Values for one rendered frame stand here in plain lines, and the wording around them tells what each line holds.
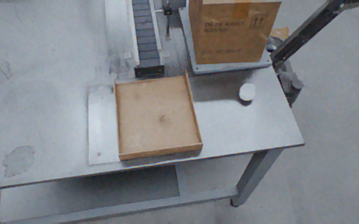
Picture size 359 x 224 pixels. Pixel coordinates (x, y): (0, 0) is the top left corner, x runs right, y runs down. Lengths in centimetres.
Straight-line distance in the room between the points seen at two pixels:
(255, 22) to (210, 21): 15
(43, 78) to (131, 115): 37
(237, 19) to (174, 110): 36
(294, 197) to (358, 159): 50
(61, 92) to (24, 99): 12
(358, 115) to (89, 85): 180
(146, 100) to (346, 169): 142
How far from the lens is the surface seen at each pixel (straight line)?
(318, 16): 171
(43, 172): 101
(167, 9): 118
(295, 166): 200
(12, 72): 128
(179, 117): 102
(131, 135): 100
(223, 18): 101
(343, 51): 273
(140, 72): 112
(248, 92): 108
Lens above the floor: 171
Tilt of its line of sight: 58 degrees down
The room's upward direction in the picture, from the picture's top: 3 degrees clockwise
